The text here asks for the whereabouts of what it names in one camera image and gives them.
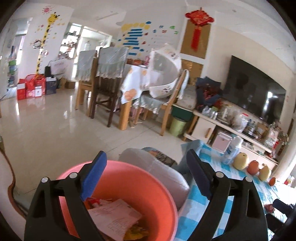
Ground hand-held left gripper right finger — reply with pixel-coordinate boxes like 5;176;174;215
186;149;269;241

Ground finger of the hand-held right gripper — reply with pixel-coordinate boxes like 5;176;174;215
272;199;296;216
265;213;289;236

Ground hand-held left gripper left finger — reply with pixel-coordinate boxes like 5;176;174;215
24;151;108;241

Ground grey printed foil bag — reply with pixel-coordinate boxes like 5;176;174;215
87;199;143;241

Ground pink plastic bucket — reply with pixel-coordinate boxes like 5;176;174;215
56;160;179;241

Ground yellow green wrapper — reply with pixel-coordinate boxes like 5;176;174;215
124;225;150;241

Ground green trash bin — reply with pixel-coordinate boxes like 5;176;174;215
168;116;187;138

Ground light blue cloth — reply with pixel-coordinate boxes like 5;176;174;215
180;140;204;154

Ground grey cushion stool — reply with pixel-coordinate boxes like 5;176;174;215
118;148;190;208

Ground yellow pear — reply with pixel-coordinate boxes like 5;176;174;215
232;152;249;170
258;164;272;181

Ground pink box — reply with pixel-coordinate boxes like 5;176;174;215
211;130;233;153

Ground patterned seat cushion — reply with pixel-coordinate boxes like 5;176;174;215
146;150;177;167

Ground white plastic bottle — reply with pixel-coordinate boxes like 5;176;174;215
222;136;244;165

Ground white television cabinet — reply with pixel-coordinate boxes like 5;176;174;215
182;108;278;165

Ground red apple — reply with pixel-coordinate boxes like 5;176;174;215
246;160;260;176

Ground dark green storage box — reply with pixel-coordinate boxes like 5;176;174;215
171;105;194;120

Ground white electric kettle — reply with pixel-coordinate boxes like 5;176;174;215
218;108;232;123

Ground clear plastic bag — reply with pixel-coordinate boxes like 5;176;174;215
231;112;249;132

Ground clear gift bag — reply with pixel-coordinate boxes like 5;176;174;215
265;125;281;149

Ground light wooden chair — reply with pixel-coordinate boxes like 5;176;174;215
75;49;98;117
133;69;190;136

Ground black television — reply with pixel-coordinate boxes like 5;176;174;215
223;55;286;125

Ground white orange print tablecloth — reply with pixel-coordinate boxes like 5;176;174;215
120;64;154;105

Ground dark blue gift bag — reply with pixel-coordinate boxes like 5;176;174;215
46;76;58;95

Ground red gift bag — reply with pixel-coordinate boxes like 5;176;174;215
25;74;46;98

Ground white mesh food cover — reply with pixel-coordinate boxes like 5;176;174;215
149;43;182;99

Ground red gift box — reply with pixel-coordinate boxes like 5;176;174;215
17;79;26;101

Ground white paper bag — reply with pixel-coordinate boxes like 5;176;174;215
50;59;68;76

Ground storage rack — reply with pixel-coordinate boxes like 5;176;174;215
6;45;18;90

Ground red knot decoration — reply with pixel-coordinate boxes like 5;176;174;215
184;8;214;51

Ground blue wall stickers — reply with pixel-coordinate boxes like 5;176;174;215
117;21;179;57

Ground giraffe wall sticker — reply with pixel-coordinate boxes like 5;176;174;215
34;7;61;75

